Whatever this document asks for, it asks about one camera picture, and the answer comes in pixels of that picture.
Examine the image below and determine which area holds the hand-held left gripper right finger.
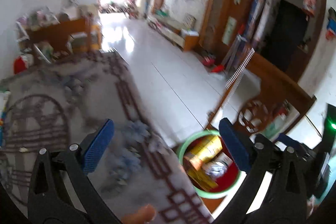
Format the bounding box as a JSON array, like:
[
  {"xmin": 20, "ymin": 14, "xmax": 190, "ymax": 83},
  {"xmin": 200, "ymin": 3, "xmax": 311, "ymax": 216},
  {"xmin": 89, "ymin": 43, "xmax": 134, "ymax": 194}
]
[{"xmin": 213, "ymin": 117, "xmax": 308, "ymax": 224}]

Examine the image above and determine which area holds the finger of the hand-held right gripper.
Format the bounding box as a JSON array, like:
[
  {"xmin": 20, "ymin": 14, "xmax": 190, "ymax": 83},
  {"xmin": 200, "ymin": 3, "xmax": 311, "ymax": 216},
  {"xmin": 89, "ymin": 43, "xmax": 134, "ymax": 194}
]
[{"xmin": 275, "ymin": 133, "xmax": 316, "ymax": 162}]

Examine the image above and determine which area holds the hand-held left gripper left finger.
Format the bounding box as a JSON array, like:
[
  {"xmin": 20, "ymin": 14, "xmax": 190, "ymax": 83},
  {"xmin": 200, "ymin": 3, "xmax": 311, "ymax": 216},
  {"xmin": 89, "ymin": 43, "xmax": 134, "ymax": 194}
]
[{"xmin": 28, "ymin": 118, "xmax": 121, "ymax": 224}]

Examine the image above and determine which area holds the large yellow drink carton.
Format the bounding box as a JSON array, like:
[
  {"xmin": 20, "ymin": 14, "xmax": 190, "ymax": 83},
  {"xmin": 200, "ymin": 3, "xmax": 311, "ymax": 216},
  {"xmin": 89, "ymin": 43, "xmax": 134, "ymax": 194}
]
[{"xmin": 183, "ymin": 135, "xmax": 223, "ymax": 171}]

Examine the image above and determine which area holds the green basin with red inside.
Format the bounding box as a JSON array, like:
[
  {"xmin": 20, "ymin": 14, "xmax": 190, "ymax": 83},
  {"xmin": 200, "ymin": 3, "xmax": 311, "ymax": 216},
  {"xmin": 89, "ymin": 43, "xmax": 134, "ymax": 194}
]
[{"xmin": 176, "ymin": 130, "xmax": 241, "ymax": 200}]

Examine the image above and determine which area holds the person's left hand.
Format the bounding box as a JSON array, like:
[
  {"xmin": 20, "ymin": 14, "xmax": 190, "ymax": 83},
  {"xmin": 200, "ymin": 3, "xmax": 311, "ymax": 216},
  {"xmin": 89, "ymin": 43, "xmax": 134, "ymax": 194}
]
[{"xmin": 121, "ymin": 204, "xmax": 157, "ymax": 224}]

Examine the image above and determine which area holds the carved wooden chair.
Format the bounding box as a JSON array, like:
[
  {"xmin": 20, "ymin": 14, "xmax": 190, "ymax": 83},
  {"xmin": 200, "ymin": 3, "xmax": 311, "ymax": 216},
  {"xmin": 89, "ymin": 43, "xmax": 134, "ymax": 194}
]
[{"xmin": 207, "ymin": 48, "xmax": 317, "ymax": 135}]

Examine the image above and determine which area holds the floral patterned table cover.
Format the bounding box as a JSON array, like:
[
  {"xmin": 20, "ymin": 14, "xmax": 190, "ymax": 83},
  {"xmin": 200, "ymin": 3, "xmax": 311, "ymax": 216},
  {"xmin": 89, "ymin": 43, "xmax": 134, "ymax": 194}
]
[{"xmin": 0, "ymin": 49, "xmax": 215, "ymax": 224}]

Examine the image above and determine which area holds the red bucket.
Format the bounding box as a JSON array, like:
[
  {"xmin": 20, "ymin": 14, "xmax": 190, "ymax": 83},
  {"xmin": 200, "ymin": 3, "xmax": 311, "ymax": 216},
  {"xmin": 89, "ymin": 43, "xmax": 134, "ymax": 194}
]
[{"xmin": 202, "ymin": 54, "xmax": 216, "ymax": 66}]

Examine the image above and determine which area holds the red bag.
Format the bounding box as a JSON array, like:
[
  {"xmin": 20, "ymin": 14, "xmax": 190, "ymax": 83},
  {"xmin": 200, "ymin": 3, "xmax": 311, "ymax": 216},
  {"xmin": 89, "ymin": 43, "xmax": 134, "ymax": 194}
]
[{"xmin": 13, "ymin": 54, "xmax": 35, "ymax": 75}]

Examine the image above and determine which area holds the small green framed painting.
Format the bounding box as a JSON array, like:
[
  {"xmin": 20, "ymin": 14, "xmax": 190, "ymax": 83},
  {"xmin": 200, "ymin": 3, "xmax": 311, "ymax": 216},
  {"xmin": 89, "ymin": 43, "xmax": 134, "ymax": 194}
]
[{"xmin": 222, "ymin": 16, "xmax": 238, "ymax": 46}]

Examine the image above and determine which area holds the wooden dining chair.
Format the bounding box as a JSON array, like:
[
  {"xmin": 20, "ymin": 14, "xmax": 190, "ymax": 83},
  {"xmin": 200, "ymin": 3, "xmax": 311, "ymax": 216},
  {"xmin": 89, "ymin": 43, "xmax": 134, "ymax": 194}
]
[{"xmin": 26, "ymin": 16, "xmax": 103, "ymax": 59}]

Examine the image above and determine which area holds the hanging blue red toy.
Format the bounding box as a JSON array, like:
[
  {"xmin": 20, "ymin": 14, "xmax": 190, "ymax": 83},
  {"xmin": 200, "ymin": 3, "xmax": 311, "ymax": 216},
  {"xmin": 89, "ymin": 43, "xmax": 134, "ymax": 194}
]
[{"xmin": 325, "ymin": 7, "xmax": 336, "ymax": 41}]

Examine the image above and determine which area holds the colourful door poster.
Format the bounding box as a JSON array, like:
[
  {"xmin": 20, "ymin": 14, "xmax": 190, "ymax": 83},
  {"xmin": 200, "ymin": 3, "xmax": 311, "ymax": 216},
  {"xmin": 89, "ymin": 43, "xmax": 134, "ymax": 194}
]
[{"xmin": 228, "ymin": 0, "xmax": 275, "ymax": 70}]

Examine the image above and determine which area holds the wooden television cabinet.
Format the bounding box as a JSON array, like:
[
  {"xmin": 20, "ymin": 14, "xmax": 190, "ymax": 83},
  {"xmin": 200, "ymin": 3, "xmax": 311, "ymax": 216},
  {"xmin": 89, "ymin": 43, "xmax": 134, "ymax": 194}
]
[{"xmin": 148, "ymin": 14, "xmax": 200, "ymax": 51}]

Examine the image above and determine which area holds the geometric framed picture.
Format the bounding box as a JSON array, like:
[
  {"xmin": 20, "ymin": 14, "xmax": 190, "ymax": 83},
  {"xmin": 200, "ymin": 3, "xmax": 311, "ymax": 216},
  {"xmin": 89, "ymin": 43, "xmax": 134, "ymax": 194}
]
[{"xmin": 183, "ymin": 14, "xmax": 197, "ymax": 29}]

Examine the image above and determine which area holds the hanging orange bag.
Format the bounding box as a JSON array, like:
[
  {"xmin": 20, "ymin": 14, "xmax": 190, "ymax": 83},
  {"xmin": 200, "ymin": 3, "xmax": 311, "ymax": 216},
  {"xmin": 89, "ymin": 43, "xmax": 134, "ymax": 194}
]
[{"xmin": 303, "ymin": 0, "xmax": 318, "ymax": 17}]

